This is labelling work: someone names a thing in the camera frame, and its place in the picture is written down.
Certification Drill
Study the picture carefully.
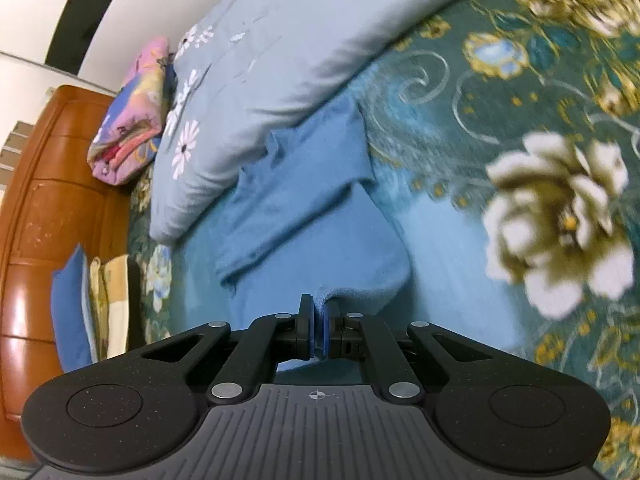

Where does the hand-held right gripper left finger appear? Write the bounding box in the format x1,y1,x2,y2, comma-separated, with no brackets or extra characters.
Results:
141,294,318,406

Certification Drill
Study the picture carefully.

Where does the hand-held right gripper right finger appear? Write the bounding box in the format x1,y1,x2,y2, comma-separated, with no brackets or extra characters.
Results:
319,305,495,405

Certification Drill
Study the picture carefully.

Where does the folded pink colourful blanket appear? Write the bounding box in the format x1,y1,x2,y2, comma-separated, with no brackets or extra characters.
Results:
87,36,172,189

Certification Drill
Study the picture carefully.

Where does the blue shirt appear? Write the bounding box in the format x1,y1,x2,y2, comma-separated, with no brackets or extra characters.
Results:
215,94,414,376

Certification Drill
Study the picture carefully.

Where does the blue pillow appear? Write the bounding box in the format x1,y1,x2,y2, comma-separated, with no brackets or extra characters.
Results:
51,243,97,372

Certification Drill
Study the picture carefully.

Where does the teal floral bed blanket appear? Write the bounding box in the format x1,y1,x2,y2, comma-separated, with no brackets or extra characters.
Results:
125,0,640,480

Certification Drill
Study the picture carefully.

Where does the grey-blue daisy print quilt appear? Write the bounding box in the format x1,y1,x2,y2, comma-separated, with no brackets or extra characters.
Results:
149,0,523,244

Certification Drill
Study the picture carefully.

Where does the wooden headboard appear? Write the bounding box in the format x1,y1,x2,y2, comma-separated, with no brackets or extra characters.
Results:
0,85,137,463

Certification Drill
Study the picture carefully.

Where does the beige slatted wall panel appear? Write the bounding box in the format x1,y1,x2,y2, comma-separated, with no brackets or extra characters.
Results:
0,119,32,188

